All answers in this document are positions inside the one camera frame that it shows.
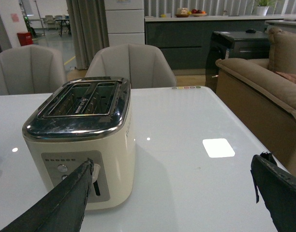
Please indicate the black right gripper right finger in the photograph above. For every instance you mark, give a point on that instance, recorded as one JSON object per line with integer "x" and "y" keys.
{"x": 278, "y": 190}

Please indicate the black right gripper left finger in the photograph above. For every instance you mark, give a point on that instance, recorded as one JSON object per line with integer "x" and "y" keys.
{"x": 62, "y": 209}

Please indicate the cream two-slot toaster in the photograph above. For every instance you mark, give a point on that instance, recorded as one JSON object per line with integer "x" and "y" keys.
{"x": 86, "y": 118}

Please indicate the beige sofa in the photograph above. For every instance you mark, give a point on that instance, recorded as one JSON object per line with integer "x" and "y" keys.
{"x": 262, "y": 94}

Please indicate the coloured dot sticker strip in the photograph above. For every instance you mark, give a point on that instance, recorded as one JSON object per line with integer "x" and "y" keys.
{"x": 187, "y": 87}

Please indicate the grey armchair left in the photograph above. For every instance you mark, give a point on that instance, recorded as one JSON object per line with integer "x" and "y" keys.
{"x": 31, "y": 69}

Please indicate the grey armchair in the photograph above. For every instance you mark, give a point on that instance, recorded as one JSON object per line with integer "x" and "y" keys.
{"x": 31, "y": 69}
{"x": 144, "y": 65}

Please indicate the grey armchair right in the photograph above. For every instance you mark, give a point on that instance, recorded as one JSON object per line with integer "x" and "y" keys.
{"x": 144, "y": 65}

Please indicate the black computer mouse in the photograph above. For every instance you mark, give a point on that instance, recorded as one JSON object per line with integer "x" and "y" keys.
{"x": 250, "y": 31}

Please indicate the red bin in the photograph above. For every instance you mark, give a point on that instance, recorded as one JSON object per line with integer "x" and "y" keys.
{"x": 25, "y": 38}

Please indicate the dark grey kitchen counter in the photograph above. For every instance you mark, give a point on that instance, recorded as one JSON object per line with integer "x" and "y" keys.
{"x": 185, "y": 41}

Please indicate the potted green plant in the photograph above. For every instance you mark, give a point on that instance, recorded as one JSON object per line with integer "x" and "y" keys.
{"x": 261, "y": 6}

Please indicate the grey curtain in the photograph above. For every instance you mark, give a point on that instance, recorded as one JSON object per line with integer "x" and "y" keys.
{"x": 88, "y": 28}

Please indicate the white drawer cabinet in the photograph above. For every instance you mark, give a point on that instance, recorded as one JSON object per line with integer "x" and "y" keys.
{"x": 125, "y": 21}

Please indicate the fruit bowl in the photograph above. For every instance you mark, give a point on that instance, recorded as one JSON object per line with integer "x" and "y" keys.
{"x": 198, "y": 13}

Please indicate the wooden basket with jar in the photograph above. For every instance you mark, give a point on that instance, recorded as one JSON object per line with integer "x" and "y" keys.
{"x": 182, "y": 12}

